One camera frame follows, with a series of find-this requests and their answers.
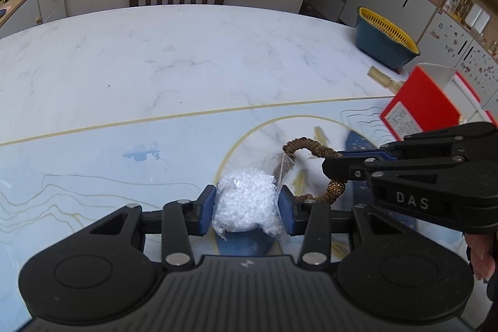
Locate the yellow and blue colander basket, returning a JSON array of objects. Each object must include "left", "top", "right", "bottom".
[{"left": 355, "top": 7, "right": 420, "bottom": 71}]

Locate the white lower cabinet row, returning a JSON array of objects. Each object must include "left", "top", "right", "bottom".
[{"left": 339, "top": 0, "right": 497, "bottom": 115}]

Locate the brown braided bracelet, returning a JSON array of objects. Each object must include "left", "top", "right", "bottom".
[{"left": 273, "top": 135, "right": 348, "bottom": 205}]

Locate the person's right hand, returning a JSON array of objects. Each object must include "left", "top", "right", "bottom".
[{"left": 464, "top": 233, "right": 496, "bottom": 281}]

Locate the small white sideboard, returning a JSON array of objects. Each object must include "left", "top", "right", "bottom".
[{"left": 0, "top": 0, "right": 67, "bottom": 38}]

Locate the red and white cardboard box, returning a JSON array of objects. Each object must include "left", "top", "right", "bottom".
[{"left": 380, "top": 63, "right": 496, "bottom": 141}]

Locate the clear bag of white beads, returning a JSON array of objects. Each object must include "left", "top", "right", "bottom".
[{"left": 211, "top": 153, "right": 294, "bottom": 239}]

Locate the beige wooden stick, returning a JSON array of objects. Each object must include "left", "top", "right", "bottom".
[{"left": 367, "top": 67, "right": 405, "bottom": 94}]

